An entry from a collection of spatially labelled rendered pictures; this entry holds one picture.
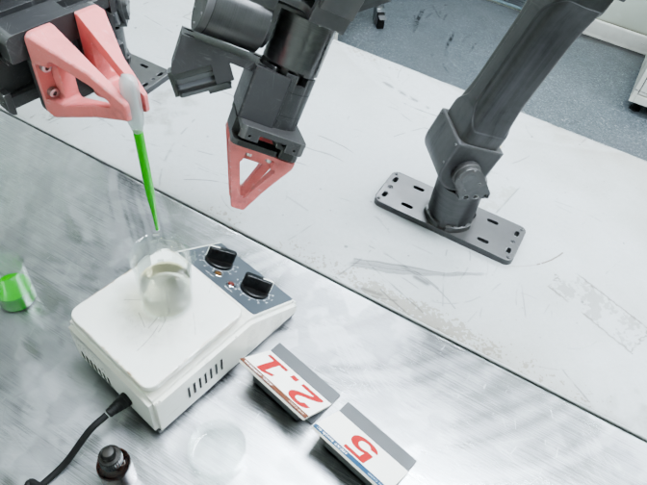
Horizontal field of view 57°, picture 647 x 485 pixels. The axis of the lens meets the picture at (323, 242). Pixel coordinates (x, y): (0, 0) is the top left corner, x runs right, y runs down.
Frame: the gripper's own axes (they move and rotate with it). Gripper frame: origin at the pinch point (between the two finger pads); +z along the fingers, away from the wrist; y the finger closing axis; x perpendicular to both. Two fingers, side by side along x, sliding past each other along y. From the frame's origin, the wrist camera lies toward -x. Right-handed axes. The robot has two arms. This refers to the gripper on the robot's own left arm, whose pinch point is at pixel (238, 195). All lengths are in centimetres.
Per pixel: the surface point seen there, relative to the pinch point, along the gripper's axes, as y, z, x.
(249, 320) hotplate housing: 9.5, 8.7, 3.6
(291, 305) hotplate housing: 4.7, 8.8, 9.0
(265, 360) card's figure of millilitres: 10.1, 12.7, 6.7
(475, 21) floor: -237, -29, 134
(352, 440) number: 19.3, 12.9, 14.8
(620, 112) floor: -165, -21, 181
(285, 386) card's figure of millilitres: 13.8, 12.6, 8.4
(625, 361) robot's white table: 13.2, 0.2, 46.3
